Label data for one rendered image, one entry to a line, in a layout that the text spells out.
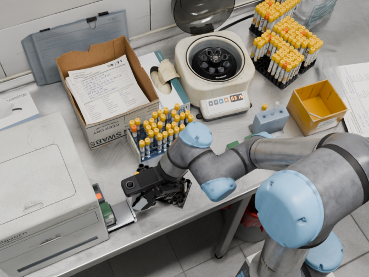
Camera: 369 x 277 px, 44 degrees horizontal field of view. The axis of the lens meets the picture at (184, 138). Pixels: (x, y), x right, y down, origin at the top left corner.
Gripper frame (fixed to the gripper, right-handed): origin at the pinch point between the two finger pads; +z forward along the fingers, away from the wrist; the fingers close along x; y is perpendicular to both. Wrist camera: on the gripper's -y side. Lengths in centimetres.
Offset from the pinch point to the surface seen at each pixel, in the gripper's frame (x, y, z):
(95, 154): 23.2, -0.6, 5.8
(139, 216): -1.5, 3.4, 3.5
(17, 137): 19.1, -31.0, -11.3
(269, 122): 6.6, 40.5, -28.5
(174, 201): -2.7, 11.7, -4.2
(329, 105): 7, 66, -36
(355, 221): -19, 141, 25
